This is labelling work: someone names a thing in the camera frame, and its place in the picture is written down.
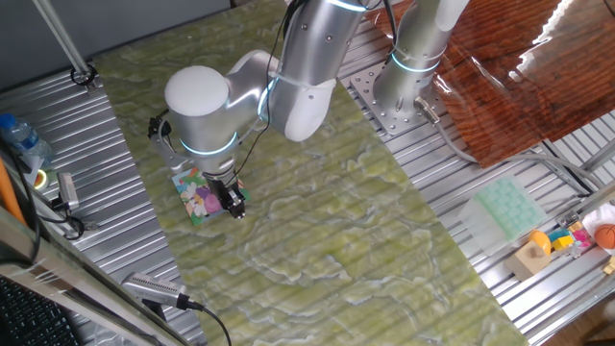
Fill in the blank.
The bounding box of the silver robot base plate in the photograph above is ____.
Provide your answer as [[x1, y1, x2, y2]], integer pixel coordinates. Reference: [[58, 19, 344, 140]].
[[348, 60, 455, 138]]

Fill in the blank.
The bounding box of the black keyboard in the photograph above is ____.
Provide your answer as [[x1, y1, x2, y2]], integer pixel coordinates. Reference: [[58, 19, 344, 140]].
[[0, 276, 86, 346]]

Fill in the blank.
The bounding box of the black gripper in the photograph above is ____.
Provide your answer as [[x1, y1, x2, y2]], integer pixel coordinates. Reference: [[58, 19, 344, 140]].
[[204, 165, 248, 220]]

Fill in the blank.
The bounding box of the small orange basketball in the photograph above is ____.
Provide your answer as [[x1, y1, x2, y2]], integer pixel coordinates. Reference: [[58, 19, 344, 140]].
[[593, 223, 615, 250]]

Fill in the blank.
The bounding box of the metal clamp tool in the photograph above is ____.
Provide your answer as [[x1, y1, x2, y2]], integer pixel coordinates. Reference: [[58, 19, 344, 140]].
[[56, 171, 81, 211]]

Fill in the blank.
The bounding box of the orange rod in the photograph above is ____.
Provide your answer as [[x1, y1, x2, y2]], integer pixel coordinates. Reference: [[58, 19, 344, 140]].
[[0, 157, 26, 226]]

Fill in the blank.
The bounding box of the brown wood grain mat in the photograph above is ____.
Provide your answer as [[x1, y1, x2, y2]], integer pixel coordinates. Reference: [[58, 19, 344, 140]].
[[364, 0, 615, 169]]

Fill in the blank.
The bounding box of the aluminium support pole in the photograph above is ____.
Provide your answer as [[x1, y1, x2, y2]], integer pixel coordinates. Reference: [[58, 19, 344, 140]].
[[32, 0, 100, 93]]

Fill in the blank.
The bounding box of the yellow toy block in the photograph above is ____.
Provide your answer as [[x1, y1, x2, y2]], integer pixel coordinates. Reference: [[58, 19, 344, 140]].
[[551, 235, 576, 253]]

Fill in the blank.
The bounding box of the aluminium frame rail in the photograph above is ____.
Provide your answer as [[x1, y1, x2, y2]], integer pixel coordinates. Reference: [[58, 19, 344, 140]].
[[0, 206, 194, 346]]

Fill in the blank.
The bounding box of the wrist camera with silver bracket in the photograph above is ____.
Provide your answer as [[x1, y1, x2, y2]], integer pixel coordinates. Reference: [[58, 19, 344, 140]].
[[146, 109, 191, 175]]

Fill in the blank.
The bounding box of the green ice cube tray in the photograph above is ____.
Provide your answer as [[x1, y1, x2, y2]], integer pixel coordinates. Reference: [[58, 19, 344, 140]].
[[473, 175, 549, 241]]

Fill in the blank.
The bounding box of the black cable ring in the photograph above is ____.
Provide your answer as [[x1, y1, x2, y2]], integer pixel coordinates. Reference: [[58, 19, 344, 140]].
[[70, 63, 99, 89]]

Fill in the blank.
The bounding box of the pink toy block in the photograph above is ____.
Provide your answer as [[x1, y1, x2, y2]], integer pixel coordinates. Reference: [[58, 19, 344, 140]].
[[572, 228, 594, 249]]

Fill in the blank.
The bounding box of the orange toy egg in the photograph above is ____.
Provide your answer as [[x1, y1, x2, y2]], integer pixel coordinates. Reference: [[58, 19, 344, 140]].
[[527, 229, 554, 257]]

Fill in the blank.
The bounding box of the ridged silver camera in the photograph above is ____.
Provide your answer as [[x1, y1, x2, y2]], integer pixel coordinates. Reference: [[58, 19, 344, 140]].
[[119, 271, 187, 310]]

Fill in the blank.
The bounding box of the black camera cable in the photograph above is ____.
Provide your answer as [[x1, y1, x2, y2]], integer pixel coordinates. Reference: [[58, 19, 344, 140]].
[[176, 293, 234, 346]]

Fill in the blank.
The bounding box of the white bowl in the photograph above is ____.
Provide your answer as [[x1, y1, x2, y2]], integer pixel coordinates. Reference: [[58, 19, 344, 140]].
[[579, 202, 615, 257]]

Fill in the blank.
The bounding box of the green marble pattern mat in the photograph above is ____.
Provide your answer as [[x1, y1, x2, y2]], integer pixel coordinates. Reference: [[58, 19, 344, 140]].
[[93, 0, 529, 346]]

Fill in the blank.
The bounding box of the small yellow tape roll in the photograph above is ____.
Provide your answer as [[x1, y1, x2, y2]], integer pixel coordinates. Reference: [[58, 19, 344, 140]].
[[32, 168, 51, 191]]

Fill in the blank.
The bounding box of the long black cable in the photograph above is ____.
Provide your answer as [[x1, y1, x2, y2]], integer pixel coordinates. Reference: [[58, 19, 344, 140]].
[[0, 137, 42, 266]]

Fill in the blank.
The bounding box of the black arm base cable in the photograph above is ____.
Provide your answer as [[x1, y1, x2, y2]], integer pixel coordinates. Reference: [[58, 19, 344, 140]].
[[382, 0, 401, 62]]

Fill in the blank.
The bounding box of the grey cable with metal connector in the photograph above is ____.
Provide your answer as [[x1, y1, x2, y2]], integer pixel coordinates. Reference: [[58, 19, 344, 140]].
[[413, 95, 606, 193]]

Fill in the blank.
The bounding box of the butterfly girl puzzle board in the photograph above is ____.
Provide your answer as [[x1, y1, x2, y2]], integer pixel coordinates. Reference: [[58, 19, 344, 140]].
[[171, 165, 252, 228]]

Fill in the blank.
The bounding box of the clear plastic water bottle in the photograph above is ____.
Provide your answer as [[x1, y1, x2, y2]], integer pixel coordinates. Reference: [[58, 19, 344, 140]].
[[0, 112, 53, 169]]

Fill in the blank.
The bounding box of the beige wooden block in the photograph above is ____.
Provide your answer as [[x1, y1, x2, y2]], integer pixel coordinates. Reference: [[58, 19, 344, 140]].
[[504, 239, 554, 283]]

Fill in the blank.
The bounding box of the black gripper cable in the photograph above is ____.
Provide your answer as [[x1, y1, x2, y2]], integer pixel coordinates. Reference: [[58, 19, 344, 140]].
[[233, 0, 308, 186]]

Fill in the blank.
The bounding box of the silver camera mount clamp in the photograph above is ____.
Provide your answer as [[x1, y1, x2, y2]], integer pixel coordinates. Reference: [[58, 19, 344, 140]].
[[47, 199, 100, 241]]

